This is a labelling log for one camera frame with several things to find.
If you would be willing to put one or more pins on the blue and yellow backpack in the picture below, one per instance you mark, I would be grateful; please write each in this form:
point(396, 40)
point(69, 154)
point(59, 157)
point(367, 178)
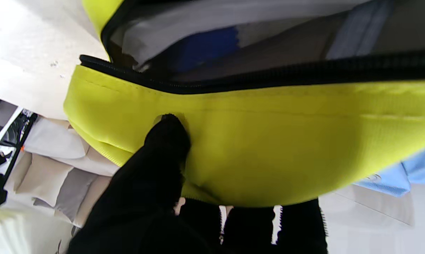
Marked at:
point(268, 141)

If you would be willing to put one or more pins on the black metal backdrop frame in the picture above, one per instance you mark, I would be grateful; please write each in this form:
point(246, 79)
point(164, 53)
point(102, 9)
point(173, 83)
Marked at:
point(11, 141)

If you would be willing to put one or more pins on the grey sofa cushion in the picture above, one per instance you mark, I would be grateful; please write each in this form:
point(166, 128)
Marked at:
point(74, 194)

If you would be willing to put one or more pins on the beige sectional sofa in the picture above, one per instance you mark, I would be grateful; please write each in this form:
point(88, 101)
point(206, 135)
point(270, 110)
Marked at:
point(57, 141)

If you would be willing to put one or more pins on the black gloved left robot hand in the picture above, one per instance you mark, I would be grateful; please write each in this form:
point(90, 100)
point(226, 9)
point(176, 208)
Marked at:
point(141, 204)

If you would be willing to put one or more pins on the beige pleated curtain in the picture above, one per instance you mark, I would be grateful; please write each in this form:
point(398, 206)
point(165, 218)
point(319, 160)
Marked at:
point(4, 229)

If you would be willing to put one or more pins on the beige sofa cushion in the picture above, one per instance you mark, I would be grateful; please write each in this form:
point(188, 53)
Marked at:
point(43, 178)

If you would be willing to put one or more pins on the blue cover paperback book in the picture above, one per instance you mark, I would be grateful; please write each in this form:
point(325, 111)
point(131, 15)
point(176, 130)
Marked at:
point(205, 46)

